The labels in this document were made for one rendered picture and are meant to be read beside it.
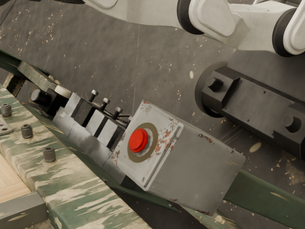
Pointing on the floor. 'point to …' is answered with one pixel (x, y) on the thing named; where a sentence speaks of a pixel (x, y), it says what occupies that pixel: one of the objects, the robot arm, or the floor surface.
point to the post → (266, 200)
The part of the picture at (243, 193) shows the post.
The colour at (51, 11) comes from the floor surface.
